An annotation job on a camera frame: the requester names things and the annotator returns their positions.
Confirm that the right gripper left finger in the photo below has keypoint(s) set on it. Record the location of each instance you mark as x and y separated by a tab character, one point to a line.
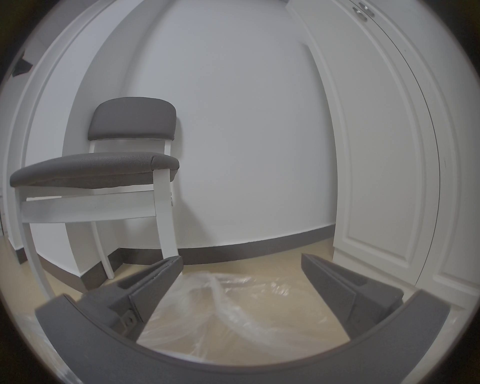
142	296

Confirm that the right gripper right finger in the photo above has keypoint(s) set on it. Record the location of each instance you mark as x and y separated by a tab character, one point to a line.
348	296

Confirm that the clear plastic bag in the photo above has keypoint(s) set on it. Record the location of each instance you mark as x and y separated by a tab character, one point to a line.
225	311

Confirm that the white wardrobe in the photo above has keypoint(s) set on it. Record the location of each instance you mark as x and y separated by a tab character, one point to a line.
375	150

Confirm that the grey and white chair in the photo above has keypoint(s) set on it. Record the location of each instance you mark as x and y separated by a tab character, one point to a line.
131	120

